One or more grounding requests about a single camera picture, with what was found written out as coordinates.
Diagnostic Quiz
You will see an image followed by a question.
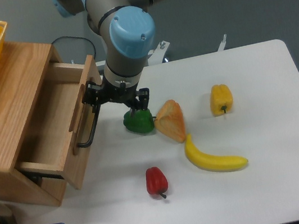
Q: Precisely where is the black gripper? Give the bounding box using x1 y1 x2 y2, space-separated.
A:
81 79 150 117

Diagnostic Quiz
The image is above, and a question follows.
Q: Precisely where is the wooden top drawer black handle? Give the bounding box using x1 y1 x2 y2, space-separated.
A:
3 53 119 198

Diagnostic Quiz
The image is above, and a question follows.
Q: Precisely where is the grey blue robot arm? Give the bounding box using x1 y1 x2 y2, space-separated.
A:
52 0 162 111

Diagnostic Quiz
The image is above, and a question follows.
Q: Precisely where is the wooden drawer cabinet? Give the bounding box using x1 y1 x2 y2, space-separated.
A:
0 42 65 207

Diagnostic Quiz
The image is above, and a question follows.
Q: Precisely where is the green bell pepper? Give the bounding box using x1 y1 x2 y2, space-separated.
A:
123 109 156 134

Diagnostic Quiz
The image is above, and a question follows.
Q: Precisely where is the orange bread wedge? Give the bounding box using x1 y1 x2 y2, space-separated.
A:
154 99 186 143

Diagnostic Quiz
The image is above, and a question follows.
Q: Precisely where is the red bell pepper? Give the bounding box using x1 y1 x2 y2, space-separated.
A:
146 166 169 199

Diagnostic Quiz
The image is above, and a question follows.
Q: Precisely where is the yellow bell pepper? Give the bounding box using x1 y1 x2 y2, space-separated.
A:
210 84 234 116

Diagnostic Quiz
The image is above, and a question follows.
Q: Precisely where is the yellow banana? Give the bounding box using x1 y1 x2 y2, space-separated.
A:
184 134 248 172

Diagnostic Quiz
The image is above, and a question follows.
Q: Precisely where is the black cable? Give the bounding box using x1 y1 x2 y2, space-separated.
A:
50 31 99 70

